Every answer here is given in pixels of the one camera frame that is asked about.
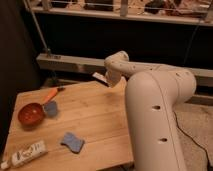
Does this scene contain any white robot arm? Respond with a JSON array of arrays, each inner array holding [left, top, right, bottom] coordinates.
[[104, 51, 196, 171]]

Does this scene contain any blue sponge eraser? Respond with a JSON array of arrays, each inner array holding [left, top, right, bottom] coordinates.
[[60, 132, 85, 154]]

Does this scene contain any small blue round sponge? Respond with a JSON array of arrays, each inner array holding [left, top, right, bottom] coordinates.
[[44, 101, 58, 117]]

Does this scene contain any orange measuring cup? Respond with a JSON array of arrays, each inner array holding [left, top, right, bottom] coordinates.
[[17, 87, 64, 127]]

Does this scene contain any upper shelf with clutter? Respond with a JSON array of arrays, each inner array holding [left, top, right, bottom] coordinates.
[[23, 0, 213, 28]]

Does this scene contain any white tube with label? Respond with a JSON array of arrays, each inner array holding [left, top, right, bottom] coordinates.
[[0, 140, 47, 170]]

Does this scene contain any diagonal metal rod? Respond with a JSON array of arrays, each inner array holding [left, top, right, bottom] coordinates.
[[25, 0, 51, 57]]

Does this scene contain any black power cable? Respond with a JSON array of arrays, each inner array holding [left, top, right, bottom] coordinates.
[[173, 19, 212, 158]]

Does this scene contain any grey metal lower rail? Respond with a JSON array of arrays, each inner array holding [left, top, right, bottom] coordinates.
[[36, 53, 213, 88]]

